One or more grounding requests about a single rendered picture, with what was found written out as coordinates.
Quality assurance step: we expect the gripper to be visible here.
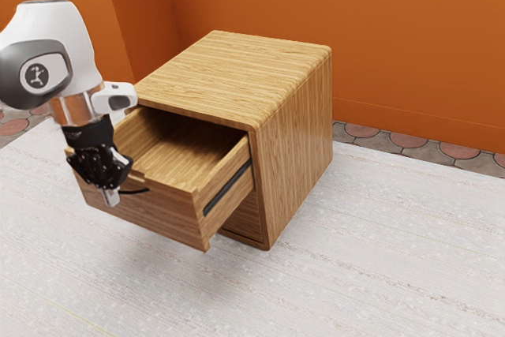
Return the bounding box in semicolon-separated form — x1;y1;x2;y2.
61;114;134;208

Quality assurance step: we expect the open wooden drawer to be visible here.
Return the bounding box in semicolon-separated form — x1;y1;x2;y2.
64;106;255;254

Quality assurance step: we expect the wooden cabinet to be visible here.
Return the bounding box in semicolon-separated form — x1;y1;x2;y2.
125;30;333;252

